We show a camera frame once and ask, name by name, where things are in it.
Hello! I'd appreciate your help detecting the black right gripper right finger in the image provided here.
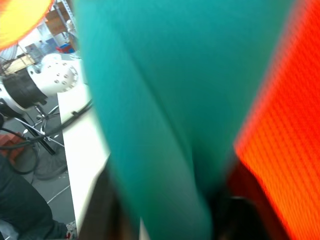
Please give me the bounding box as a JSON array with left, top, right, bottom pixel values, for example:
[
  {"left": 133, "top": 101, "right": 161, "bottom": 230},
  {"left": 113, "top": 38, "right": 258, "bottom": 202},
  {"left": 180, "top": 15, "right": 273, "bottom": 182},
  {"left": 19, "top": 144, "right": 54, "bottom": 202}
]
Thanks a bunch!
[{"left": 211, "top": 192, "right": 270, "bottom": 240}]

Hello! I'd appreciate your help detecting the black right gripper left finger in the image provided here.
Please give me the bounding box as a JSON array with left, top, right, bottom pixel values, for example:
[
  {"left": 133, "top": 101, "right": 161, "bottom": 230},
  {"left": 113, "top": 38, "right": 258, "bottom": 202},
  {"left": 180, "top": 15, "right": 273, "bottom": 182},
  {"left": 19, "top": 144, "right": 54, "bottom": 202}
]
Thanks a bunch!
[{"left": 77, "top": 162, "right": 141, "bottom": 240}]

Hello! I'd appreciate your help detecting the brown cardboard box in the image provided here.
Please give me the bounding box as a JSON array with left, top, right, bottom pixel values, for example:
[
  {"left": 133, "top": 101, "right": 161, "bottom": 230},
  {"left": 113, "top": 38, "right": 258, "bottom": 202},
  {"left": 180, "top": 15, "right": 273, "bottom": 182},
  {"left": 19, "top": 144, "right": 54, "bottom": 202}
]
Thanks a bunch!
[{"left": 44, "top": 9, "right": 71, "bottom": 34}]

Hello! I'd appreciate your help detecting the clear water bottle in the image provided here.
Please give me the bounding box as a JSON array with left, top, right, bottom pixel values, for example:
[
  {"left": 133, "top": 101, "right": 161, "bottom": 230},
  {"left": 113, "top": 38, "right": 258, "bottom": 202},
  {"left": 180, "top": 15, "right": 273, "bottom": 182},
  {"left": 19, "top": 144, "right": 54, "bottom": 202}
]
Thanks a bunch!
[{"left": 25, "top": 42, "right": 44, "bottom": 61}]

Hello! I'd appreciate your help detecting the teal cloth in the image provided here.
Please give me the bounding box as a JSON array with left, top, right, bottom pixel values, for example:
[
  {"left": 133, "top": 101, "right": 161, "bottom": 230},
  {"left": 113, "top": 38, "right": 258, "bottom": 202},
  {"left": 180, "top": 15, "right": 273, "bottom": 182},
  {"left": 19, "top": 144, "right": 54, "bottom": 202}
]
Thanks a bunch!
[{"left": 0, "top": 0, "right": 320, "bottom": 240}]

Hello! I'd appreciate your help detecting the light wooden crate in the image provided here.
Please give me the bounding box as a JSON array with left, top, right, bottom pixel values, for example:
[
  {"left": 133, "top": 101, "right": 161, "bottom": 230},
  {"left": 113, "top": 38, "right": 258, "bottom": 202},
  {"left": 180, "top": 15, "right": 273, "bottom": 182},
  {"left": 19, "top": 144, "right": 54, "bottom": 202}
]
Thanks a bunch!
[{"left": 1, "top": 53, "right": 36, "bottom": 76}]

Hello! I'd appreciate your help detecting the chrome swivel chair base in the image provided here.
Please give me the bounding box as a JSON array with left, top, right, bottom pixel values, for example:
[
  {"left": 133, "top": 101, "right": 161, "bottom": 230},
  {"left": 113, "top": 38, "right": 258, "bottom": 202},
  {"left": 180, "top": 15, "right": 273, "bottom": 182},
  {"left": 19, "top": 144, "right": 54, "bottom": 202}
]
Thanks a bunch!
[{"left": 14, "top": 104, "right": 66, "bottom": 156}]

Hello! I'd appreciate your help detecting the grey metal shelf rack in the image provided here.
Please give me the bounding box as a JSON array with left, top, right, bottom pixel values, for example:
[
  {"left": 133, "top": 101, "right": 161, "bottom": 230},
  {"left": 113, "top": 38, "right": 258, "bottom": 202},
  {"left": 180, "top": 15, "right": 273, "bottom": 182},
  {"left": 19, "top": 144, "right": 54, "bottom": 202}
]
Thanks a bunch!
[{"left": 52, "top": 0, "right": 77, "bottom": 51}]

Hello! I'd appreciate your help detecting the blue plastic bin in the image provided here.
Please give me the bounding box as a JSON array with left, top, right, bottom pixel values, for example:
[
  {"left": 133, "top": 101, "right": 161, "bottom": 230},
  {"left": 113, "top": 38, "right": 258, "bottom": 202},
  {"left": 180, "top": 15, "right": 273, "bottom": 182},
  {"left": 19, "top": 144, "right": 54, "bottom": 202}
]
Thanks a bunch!
[{"left": 55, "top": 43, "right": 78, "bottom": 55}]

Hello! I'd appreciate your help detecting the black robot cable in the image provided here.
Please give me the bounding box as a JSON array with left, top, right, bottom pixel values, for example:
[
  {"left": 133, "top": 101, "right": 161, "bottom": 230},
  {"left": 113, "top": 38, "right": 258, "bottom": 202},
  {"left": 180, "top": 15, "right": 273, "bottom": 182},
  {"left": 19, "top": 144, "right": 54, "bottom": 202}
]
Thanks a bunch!
[{"left": 0, "top": 98, "right": 94, "bottom": 176}]

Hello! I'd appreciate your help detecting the person's dark trouser leg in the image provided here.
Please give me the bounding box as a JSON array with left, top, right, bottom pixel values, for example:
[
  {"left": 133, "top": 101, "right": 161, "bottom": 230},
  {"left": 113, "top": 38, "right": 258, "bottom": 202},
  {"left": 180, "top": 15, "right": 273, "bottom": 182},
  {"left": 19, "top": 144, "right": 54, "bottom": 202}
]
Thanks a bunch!
[{"left": 0, "top": 154, "right": 69, "bottom": 240}]

